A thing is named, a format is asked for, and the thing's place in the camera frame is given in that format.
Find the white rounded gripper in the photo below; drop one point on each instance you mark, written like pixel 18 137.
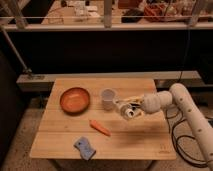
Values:
pixel 151 103

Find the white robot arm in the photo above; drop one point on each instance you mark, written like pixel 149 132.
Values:
pixel 178 94

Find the clear plastic cup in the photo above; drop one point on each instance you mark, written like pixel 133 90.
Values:
pixel 107 98

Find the orange carrot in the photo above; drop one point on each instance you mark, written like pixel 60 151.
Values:
pixel 94 124

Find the wooden table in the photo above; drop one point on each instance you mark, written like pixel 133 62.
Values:
pixel 143 138

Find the orange round bowl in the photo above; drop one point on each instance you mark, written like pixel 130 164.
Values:
pixel 75 100

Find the blue sponge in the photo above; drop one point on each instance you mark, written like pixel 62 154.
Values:
pixel 85 149

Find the black object on back bench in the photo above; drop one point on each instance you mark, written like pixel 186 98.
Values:
pixel 132 16

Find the red basket on back bench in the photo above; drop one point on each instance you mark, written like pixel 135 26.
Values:
pixel 161 13

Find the grey metal rail frame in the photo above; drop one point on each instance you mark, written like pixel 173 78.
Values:
pixel 50 37

